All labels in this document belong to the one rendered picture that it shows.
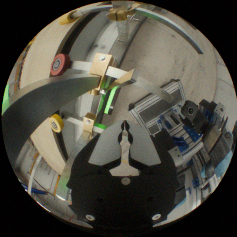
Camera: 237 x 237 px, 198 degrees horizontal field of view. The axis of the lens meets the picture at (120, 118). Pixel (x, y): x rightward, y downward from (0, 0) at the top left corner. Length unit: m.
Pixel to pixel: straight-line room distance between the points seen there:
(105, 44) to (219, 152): 0.67
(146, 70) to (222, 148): 1.13
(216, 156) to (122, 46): 0.54
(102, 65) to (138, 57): 0.95
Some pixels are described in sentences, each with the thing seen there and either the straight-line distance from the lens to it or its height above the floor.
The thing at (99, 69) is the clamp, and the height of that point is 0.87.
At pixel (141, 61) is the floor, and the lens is 1.15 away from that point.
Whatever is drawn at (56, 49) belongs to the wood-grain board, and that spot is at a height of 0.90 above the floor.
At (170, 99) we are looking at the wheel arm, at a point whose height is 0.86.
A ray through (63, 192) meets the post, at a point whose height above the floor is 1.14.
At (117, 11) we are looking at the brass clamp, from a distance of 0.24.
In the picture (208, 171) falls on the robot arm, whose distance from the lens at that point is 0.40.
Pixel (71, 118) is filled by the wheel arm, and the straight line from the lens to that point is 0.40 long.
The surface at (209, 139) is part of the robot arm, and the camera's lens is 0.24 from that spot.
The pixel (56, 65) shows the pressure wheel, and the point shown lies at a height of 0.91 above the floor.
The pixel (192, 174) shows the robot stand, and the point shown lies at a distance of 0.70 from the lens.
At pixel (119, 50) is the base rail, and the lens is 0.43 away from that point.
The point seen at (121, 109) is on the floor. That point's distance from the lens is 1.20.
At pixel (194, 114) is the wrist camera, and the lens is 0.23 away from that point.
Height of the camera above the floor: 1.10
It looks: 60 degrees down
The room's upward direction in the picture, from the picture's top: 175 degrees counter-clockwise
